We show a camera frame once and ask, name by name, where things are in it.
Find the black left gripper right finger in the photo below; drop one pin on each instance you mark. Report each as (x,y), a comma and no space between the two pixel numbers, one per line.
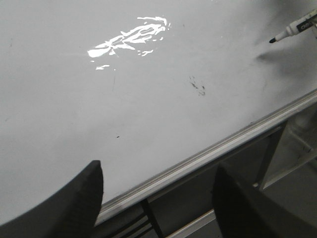
(242,211)

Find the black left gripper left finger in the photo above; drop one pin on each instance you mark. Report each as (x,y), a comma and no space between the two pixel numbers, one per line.
(69,213)

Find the black whiteboard marker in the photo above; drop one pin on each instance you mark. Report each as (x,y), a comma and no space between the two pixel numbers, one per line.
(298,26)

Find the dark cabinet panel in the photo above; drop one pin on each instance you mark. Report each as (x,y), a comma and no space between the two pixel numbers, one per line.
(190,197)

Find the white whiteboard with frame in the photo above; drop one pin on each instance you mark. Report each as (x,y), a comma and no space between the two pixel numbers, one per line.
(140,85)

